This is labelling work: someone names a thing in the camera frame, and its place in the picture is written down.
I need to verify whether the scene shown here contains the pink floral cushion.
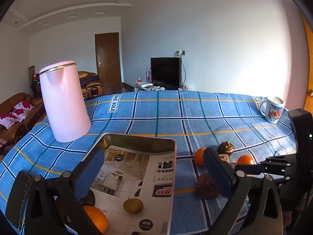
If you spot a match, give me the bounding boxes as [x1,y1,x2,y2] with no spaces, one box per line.
[12,100,34,116]

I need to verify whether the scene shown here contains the white cartoon mug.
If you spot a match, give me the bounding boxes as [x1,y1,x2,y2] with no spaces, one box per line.
[260,97,285,124]

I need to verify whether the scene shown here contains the brown leather sofa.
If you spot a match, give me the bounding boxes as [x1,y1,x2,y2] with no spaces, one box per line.
[1,92,45,145]

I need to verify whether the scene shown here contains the pink metal tin box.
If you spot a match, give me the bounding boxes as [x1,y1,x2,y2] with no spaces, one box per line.
[64,133,177,235]

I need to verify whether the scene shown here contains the small yellow-green citrus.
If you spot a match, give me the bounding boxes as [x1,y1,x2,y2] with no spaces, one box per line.
[123,198,144,214]

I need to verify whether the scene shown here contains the low tv stand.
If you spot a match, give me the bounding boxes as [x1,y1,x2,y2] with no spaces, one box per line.
[132,81,179,91]

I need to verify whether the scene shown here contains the black television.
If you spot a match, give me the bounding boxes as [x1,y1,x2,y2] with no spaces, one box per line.
[151,57,182,89]

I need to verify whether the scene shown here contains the brown leather armchair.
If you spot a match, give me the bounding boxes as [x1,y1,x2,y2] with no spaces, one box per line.
[78,71,104,100]

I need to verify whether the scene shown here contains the brown wooden door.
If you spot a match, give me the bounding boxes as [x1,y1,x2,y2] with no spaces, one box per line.
[95,32,121,95]

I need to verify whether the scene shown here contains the brown mangosteen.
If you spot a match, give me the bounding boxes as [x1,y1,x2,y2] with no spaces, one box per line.
[218,141,235,155]

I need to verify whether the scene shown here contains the orange wooden door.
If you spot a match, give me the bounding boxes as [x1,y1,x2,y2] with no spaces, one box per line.
[299,14,313,114]

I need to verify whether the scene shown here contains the pink electric kettle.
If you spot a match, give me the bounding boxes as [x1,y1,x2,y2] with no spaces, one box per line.
[39,61,91,143]

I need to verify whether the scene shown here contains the small orange tangerine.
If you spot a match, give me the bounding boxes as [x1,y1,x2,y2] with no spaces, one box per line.
[237,155,256,165]
[194,147,206,166]

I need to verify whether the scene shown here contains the dark avocado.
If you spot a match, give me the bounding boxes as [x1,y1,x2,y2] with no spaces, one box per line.
[79,189,95,206]

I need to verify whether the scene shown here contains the large orange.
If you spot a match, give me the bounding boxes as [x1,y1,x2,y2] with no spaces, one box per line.
[83,205,108,234]

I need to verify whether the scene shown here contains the blue plaid tablecloth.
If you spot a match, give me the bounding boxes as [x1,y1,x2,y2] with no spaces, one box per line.
[1,91,296,234]

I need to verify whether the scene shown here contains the purple passion fruit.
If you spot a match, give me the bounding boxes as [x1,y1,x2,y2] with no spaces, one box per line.
[195,171,221,200]

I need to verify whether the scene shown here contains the white mushroom-like fruit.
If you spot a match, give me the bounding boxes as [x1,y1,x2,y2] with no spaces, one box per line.
[218,154,230,163]

